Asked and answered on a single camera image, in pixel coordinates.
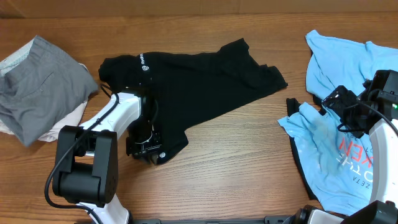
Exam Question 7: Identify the black t-shirt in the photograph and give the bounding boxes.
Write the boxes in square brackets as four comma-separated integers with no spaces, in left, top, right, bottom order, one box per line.
[98,39,287,165]

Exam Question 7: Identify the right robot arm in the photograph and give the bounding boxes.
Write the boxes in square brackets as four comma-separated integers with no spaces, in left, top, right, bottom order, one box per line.
[322,70,397,223]

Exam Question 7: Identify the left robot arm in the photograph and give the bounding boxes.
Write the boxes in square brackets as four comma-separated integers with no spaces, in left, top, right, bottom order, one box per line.
[44,87,162,223]

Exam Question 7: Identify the light blue printed t-shirt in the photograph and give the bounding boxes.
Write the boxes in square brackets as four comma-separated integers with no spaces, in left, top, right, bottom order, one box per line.
[278,30,397,215]

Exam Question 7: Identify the white folded garment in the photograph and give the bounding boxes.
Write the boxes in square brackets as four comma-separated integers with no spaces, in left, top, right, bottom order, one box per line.
[0,39,90,143]

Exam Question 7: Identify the grey folded shorts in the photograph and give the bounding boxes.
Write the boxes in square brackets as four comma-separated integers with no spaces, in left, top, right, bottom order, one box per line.
[0,35,100,148]

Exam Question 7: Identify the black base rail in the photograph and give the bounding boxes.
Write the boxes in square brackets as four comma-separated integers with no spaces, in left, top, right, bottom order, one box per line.
[130,214,343,224]

